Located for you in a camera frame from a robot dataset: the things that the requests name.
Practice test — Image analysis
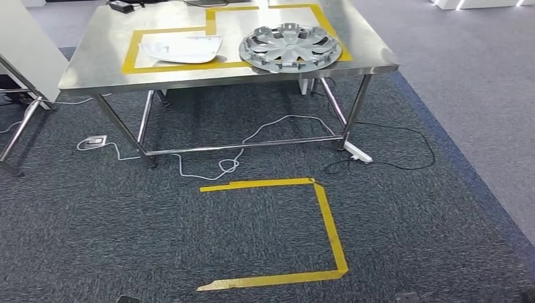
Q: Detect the grey plastic wheel cover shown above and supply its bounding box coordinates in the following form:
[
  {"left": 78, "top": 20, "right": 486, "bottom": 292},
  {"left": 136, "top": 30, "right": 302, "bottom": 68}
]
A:
[{"left": 238, "top": 23, "right": 343, "bottom": 74}]

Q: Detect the stainless steel workbench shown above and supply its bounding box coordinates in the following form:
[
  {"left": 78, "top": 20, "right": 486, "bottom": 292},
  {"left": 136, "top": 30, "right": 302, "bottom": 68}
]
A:
[{"left": 57, "top": 0, "right": 400, "bottom": 169}]

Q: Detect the white mirror cover part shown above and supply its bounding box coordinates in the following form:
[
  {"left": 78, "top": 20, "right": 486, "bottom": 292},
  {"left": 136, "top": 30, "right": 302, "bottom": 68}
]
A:
[{"left": 139, "top": 35, "right": 223, "bottom": 64}]

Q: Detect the yellow workbench tape outline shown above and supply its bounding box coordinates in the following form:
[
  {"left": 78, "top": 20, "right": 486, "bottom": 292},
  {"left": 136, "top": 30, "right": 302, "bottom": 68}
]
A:
[{"left": 121, "top": 3, "right": 353, "bottom": 75}]

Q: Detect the yellow floor tape marking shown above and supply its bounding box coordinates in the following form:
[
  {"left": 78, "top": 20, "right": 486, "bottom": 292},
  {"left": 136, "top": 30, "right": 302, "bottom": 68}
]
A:
[{"left": 196, "top": 177, "right": 350, "bottom": 292}]

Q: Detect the grey table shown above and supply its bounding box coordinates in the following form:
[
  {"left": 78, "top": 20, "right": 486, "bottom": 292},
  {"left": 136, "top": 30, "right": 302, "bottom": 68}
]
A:
[{"left": 0, "top": 0, "right": 70, "bottom": 177}]

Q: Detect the white power strip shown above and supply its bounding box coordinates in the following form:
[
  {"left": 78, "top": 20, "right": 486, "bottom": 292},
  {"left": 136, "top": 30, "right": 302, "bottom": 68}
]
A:
[{"left": 343, "top": 141, "right": 373, "bottom": 164}]

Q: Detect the black power adapter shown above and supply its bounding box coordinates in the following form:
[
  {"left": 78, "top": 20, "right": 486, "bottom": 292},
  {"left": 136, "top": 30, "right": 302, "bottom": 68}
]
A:
[{"left": 107, "top": 0, "right": 136, "bottom": 14}]

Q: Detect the white plinth with light strips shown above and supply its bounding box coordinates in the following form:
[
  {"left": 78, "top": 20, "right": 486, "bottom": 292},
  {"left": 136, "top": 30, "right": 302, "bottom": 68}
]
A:
[{"left": 430, "top": 0, "right": 535, "bottom": 11}]

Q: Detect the white floor cable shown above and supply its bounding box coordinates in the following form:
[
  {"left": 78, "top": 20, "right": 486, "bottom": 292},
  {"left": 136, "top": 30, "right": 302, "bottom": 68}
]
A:
[{"left": 76, "top": 115, "right": 336, "bottom": 181}]

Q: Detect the black floor cable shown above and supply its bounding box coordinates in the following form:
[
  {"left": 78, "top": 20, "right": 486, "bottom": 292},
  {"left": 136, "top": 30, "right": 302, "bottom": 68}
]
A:
[{"left": 324, "top": 121, "right": 437, "bottom": 175}]

